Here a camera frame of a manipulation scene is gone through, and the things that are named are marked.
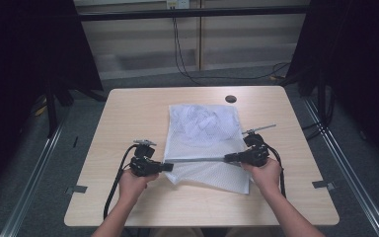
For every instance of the white mesh laundry bag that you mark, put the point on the white mesh laundry bag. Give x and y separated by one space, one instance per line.
207 154

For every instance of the black horizontal rail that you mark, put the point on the black horizontal rail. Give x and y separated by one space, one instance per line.
190 13

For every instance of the person's left hand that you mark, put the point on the person's left hand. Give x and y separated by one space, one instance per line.
135 186

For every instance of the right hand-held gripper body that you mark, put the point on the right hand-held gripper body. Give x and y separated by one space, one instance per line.
256 151

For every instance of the white garment inside bag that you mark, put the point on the white garment inside bag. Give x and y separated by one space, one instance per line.
204 120

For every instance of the black metal stand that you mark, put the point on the black metal stand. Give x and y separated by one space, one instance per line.
322 98
51 112

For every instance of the person's legs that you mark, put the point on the person's legs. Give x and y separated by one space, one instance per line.
177 232

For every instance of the metal floor rail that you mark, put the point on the metal floor rail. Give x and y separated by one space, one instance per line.
29 184
352 184

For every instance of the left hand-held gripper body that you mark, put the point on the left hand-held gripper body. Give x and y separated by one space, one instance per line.
143 163

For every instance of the person's right hand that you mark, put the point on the person's right hand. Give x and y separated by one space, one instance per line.
266 177

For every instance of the white wall outlet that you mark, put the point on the white wall outlet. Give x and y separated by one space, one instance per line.
177 4

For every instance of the dark curtain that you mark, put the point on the dark curtain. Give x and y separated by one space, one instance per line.
362 65
19 72

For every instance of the grey tape strip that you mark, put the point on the grey tape strip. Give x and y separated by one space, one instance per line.
77 189
324 184

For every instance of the yellow floor object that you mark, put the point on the yellow floor object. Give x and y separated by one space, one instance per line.
40 107

